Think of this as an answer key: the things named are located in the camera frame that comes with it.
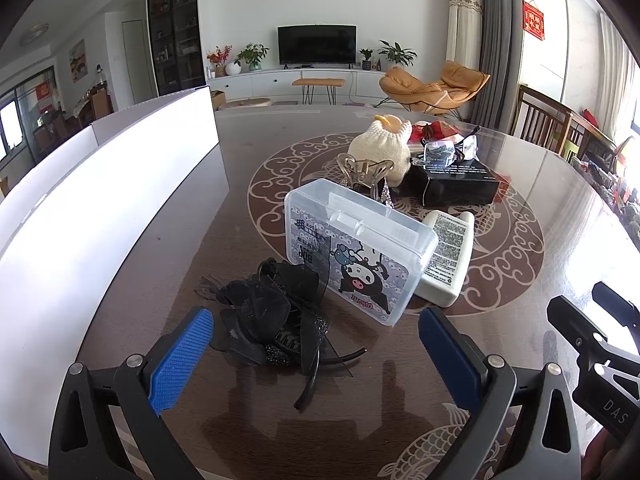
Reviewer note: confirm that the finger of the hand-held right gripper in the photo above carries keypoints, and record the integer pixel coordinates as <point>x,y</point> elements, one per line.
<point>575,322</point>
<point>617,305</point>

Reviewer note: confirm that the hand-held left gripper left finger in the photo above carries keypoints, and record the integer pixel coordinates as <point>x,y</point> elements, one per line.
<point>182,360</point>

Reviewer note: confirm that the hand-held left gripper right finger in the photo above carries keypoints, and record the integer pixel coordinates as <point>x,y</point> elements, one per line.
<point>447,360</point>

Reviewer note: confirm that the black bow headband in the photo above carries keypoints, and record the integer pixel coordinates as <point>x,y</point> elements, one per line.
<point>260,300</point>

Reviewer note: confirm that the clear plastic box cartoon print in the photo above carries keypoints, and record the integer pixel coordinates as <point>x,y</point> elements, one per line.
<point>350,240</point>

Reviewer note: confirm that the cream knitted glove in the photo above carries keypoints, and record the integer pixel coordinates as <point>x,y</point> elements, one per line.
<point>375,152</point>

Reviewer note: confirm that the person's right hand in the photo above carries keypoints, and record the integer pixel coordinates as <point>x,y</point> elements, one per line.
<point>602,457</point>

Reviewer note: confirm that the white bottle with label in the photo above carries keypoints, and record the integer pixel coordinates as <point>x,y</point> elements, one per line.
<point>445,260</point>

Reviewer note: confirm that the pile of sideboard clutter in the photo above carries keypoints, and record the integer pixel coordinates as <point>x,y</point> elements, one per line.
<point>610,185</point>

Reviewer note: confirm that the wooden dining chair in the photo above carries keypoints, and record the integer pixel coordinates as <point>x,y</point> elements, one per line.
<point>585,137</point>
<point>540,115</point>

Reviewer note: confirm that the black cardboard box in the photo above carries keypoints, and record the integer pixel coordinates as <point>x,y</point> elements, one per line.
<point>457,182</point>

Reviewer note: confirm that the red bag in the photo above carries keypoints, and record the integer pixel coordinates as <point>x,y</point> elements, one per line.
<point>591,118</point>

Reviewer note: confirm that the clear claw clip rhinestone bow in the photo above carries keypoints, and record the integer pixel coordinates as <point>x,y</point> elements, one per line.
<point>365,167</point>

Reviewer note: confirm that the clear safety glasses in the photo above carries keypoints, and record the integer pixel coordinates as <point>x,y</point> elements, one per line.
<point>442,150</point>

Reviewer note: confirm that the red candy packet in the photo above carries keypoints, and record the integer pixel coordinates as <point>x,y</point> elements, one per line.
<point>442,130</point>

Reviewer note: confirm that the round beige pouf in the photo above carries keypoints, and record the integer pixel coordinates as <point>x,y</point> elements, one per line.
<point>245,104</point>

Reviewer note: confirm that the cluttered wooden side table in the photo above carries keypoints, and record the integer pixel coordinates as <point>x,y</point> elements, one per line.
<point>95,102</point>

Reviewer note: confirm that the orange lounge chair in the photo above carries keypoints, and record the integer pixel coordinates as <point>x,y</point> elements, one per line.
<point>415,87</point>

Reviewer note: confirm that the white television cabinet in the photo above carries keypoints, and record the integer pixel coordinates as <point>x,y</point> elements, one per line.
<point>260,82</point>

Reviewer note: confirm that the white round vase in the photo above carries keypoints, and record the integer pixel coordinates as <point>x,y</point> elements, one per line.
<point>232,69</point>

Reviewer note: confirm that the grey curtain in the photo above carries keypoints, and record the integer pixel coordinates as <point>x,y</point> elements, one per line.
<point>495,35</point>

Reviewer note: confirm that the red paper poster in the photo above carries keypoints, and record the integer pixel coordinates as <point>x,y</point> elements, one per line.
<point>43,95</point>

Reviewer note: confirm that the white door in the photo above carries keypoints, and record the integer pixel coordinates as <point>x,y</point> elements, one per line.
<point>135,60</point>

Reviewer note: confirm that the red flower plant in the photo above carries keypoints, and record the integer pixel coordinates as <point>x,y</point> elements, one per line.
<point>218,57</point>

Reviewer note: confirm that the wooden bench with metal legs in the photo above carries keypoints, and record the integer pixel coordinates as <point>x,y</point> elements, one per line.
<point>318,82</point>

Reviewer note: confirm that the large leafy potted plant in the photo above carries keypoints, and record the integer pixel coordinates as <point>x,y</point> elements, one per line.
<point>397,52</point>

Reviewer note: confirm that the green potted plant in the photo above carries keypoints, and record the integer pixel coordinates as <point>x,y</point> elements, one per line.
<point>252,55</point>

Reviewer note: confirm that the small potted plant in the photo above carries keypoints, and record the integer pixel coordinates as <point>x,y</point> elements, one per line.
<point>366,57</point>

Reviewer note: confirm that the cloth covered air conditioner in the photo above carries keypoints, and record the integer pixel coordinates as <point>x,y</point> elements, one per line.
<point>464,25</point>

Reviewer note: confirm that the dark glass display cabinet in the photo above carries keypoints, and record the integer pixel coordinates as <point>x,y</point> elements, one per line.
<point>175,30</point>

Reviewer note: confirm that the black television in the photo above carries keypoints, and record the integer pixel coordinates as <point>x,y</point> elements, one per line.
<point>317,45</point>

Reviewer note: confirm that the round ceiling light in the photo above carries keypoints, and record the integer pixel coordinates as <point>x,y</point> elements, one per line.
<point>34,35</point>

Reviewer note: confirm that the red wall hanging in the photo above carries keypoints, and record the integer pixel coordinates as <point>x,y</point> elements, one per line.
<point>533,19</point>

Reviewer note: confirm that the framed wall painting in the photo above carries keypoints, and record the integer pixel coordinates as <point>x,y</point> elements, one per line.
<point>77,60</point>

